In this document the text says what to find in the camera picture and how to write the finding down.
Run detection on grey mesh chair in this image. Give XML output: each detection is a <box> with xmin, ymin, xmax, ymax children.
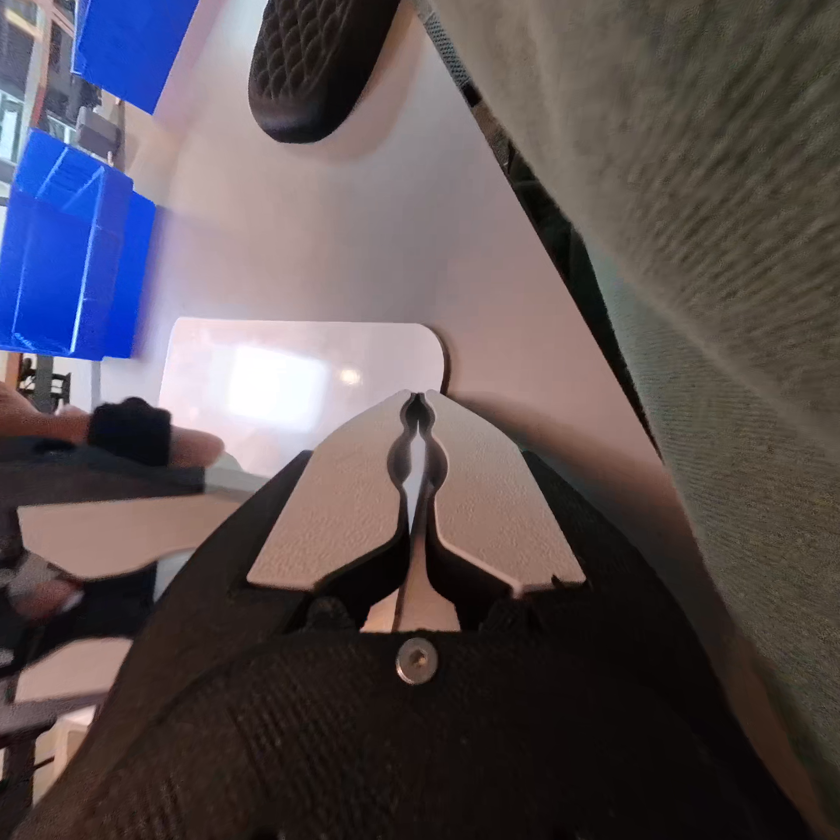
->
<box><xmin>420</xmin><ymin>0</ymin><xmax>483</xmax><ymax>102</ymax></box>

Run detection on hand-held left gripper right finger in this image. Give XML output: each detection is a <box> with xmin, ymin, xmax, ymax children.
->
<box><xmin>422</xmin><ymin>388</ymin><xmax>588</xmax><ymax>599</ymax></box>

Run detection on white whiteboard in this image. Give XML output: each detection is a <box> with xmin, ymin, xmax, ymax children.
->
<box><xmin>13</xmin><ymin>318</ymin><xmax>450</xmax><ymax>788</ymax></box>

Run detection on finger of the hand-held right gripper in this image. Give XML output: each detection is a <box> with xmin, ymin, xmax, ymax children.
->
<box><xmin>16</xmin><ymin>492</ymin><xmax>257</xmax><ymax>581</ymax></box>
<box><xmin>12</xmin><ymin>637</ymin><xmax>136</xmax><ymax>707</ymax></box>

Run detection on blue plastic bin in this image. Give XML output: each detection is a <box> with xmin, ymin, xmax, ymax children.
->
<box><xmin>0</xmin><ymin>128</ymin><xmax>157</xmax><ymax>361</ymax></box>
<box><xmin>71</xmin><ymin>0</ymin><xmax>201</xmax><ymax>116</ymax></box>

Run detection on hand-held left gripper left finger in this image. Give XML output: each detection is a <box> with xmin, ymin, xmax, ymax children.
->
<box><xmin>248</xmin><ymin>391</ymin><xmax>420</xmax><ymax>592</ymax></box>

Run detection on black honeycomb pad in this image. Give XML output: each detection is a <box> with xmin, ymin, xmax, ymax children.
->
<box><xmin>248</xmin><ymin>0</ymin><xmax>403</xmax><ymax>144</ymax></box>

